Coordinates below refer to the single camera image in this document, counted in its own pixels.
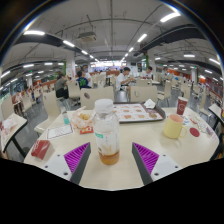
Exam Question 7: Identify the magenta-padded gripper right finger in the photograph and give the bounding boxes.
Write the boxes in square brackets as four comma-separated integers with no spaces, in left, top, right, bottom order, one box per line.
[131,142,183,186]

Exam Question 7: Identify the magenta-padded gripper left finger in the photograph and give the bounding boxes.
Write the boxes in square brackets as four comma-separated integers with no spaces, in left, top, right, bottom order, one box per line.
[42,142,92,185]

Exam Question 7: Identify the clear plastic tea bottle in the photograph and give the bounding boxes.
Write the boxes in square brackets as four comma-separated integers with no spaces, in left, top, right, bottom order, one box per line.
[92,98,121,166]

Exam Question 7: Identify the small red sauce packet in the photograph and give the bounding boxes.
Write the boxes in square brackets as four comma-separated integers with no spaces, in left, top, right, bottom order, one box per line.
[79,125,95,135]

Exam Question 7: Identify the white printed card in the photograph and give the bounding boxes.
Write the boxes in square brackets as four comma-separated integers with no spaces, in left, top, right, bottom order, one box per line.
[46,123,74,140]

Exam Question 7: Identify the red cardboard box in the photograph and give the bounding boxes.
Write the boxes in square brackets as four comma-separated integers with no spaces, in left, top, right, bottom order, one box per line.
[30,139,51,160]

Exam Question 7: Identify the yellow mug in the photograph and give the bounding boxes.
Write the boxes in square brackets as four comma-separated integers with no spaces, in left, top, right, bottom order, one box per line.
[162,113,188,140]

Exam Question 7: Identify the small teal sanitizer bottle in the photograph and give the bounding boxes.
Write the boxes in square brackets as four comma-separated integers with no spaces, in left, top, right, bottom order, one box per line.
[60,106,71,126]

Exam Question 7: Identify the dark food tray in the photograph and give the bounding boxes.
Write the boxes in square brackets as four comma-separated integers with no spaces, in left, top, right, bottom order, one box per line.
[112,101,167,124]

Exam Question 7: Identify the flat round red coaster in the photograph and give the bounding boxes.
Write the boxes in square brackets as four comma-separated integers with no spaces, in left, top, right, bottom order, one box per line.
[189,127,201,138]

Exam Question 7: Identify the white crumpled napkin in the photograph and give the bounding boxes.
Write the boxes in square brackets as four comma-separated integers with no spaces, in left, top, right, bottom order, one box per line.
[143,98,157,110]

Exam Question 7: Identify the colourful printed leaflet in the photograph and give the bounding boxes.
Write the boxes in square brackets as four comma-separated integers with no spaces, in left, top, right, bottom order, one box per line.
[182,114,208,133]

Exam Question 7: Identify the red paper cup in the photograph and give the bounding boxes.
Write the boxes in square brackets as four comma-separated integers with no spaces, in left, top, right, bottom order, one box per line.
[176,96,189,116]

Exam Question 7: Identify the beige chair with hole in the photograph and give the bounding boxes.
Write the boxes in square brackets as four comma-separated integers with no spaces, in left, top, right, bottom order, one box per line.
[79,86,115,111]
[129,85,158,104]

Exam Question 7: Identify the beige side table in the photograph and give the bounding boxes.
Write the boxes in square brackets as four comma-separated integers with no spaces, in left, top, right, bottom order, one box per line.
[208,103,224,131]
[0,112,29,158]

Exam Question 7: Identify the beige chair group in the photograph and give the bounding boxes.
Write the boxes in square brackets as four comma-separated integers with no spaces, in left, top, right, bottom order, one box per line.
[1,71,221,116]

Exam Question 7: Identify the person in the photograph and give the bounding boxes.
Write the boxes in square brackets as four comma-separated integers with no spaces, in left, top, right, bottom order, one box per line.
[54,73,70,99]
[81,64,93,84]
[114,66,133,92]
[139,65,154,80]
[75,70,90,89]

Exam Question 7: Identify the ceiling air conditioner unit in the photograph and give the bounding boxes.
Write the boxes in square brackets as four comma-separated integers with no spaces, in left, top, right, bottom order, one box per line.
[78,31,98,43]

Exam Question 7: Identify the ceiling light group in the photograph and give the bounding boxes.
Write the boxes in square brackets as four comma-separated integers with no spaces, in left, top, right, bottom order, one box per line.
[0,11,223,84]

